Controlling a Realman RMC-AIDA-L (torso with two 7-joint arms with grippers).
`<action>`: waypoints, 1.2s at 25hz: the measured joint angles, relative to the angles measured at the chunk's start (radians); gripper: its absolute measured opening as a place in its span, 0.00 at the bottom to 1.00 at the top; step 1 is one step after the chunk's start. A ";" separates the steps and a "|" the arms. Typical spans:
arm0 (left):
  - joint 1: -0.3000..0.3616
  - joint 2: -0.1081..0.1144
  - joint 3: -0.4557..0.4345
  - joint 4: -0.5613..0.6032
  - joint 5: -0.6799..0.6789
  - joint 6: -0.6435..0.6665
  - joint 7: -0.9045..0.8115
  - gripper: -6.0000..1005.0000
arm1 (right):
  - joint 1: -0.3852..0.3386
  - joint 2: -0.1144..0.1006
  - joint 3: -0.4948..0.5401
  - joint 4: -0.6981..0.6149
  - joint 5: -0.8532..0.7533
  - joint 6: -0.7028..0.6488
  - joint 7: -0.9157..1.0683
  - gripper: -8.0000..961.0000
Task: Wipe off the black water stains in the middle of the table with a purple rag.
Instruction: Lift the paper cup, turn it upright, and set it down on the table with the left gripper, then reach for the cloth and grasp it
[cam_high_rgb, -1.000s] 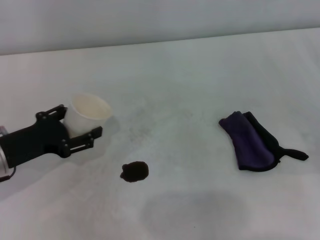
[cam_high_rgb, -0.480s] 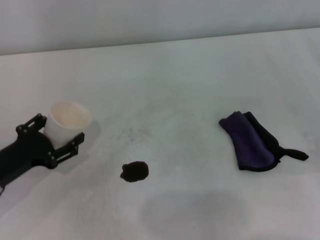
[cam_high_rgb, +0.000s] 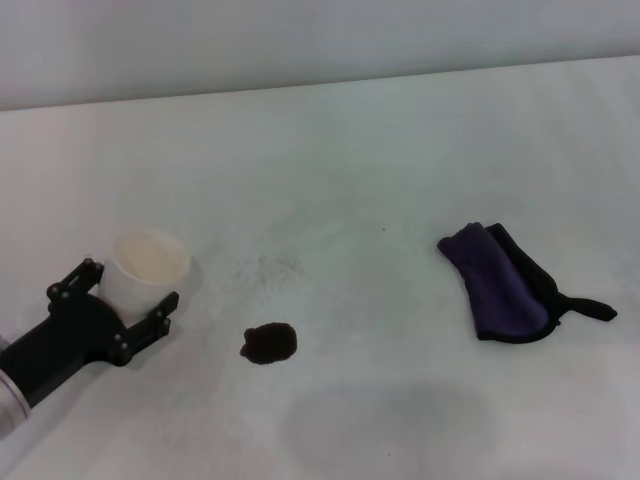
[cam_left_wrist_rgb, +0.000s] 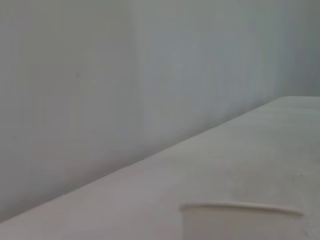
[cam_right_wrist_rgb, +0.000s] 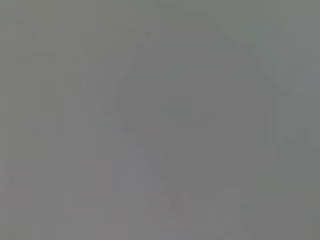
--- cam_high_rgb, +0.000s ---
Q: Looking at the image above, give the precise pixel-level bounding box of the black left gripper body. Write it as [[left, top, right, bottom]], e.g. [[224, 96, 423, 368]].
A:
[[0, 292, 132, 407]]

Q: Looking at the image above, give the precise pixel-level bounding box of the white paper cup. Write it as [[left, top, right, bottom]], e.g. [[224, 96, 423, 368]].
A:
[[98, 227, 193, 320]]

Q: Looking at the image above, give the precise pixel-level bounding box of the purple rag with black edge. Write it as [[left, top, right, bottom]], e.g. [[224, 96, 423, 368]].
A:
[[436, 221, 619, 345]]

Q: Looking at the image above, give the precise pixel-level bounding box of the black water stain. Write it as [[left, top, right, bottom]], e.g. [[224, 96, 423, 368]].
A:
[[239, 321, 300, 367]]

